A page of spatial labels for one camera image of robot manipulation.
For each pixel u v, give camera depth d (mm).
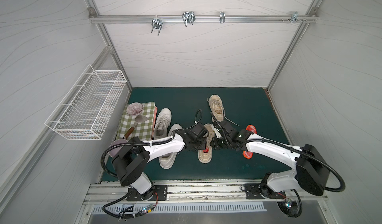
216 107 1038
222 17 782
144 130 958
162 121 903
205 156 788
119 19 783
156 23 783
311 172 420
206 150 797
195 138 662
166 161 751
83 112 681
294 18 765
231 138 635
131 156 483
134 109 1047
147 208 689
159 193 736
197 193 751
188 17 767
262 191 657
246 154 859
